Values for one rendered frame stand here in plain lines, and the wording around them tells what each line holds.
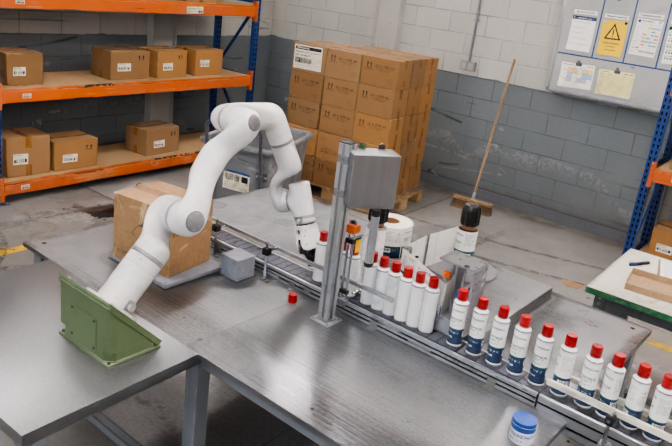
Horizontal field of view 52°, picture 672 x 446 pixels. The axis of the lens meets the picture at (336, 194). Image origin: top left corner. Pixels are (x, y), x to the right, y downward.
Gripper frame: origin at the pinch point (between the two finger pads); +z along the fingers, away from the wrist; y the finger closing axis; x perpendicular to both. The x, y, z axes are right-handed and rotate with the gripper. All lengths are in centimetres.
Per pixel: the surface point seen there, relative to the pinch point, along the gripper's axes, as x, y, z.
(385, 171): -48, -9, -33
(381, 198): -45, -9, -24
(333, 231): -27.7, -15.9, -14.7
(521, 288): -56, 64, 27
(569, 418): -100, -5, 47
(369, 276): -29.8, -2.4, 5.0
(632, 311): -82, 117, 52
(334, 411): -52, -55, 31
